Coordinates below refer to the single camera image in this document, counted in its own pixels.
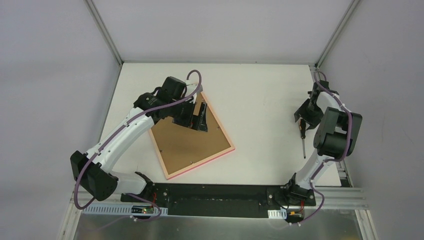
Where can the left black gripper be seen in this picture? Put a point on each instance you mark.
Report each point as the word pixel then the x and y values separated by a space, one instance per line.
pixel 189 114

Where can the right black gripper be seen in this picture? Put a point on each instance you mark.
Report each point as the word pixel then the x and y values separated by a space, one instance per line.
pixel 305 112

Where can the black screwdriver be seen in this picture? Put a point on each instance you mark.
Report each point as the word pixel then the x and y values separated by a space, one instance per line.
pixel 303 139

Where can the pink photo frame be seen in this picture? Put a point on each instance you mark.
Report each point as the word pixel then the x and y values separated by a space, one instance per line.
pixel 181 150

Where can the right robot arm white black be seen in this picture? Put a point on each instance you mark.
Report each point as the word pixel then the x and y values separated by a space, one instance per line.
pixel 337 130

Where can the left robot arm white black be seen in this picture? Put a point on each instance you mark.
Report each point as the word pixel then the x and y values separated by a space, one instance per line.
pixel 93 169

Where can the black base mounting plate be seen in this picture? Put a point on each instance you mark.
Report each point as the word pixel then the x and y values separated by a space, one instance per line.
pixel 221 200

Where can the right white cable duct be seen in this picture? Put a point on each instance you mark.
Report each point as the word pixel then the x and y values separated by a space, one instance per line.
pixel 277 214

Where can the white cable duct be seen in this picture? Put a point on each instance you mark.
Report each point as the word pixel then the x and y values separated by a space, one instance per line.
pixel 277 214
pixel 142 210

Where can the left white cable duct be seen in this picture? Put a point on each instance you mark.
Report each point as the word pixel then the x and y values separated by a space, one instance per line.
pixel 142 210

